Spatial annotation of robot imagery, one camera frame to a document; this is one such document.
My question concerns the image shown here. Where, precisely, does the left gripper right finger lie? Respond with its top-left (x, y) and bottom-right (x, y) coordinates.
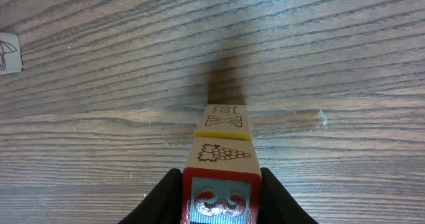
top-left (257, 168), bottom-right (318, 224)

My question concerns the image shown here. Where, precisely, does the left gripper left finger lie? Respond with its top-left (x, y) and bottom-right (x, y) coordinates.
top-left (118, 168), bottom-right (183, 224)

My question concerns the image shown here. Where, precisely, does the red number three block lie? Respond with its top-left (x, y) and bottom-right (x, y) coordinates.
top-left (181, 138), bottom-right (262, 224)

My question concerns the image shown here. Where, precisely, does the wooden block scribble picture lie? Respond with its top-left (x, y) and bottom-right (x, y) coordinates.
top-left (195, 114), bottom-right (252, 141)

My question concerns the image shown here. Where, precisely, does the yellow top wooden block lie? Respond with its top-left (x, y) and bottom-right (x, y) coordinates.
top-left (0, 33), bottom-right (23, 75)

